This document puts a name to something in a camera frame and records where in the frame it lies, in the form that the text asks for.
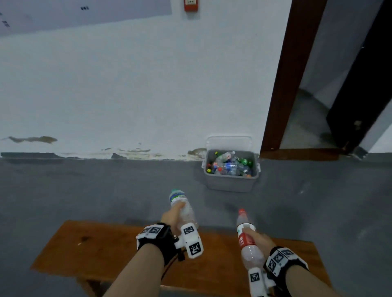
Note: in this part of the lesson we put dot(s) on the person's right hand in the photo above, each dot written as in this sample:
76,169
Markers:
260,241

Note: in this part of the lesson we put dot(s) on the person's left hand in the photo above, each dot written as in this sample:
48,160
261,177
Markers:
171,218

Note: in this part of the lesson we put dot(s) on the orange-capped red-label plastic bottle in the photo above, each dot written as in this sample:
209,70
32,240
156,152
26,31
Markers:
245,241

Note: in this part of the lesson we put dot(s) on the teal-capped blue-label plastic bottle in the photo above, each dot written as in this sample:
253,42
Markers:
188,214

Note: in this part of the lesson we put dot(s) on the grey plastic storage bin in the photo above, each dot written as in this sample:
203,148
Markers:
229,185

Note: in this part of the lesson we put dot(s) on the pile of assorted plastic bottles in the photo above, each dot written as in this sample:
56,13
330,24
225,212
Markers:
229,165

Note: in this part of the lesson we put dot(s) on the person's left forearm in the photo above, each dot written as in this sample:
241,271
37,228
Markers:
137,272

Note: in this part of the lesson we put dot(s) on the white translucent bin lid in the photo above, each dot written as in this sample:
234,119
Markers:
229,143

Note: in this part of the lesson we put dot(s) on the brown wooden table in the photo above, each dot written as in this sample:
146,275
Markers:
92,248

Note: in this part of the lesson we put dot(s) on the dark door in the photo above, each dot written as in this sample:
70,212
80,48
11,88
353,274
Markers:
367,85

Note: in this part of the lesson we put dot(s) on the brown wooden door frame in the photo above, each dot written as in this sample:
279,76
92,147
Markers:
291,61

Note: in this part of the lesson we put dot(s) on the glossy wall notice sheet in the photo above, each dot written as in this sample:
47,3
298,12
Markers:
76,15

